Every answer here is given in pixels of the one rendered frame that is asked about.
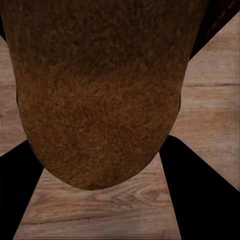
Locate sandal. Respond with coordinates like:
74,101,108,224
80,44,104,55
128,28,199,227
0,0,240,191

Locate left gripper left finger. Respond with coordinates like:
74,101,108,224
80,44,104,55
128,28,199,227
0,140,45,240

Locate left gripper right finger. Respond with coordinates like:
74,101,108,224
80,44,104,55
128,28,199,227
159,135,240,240

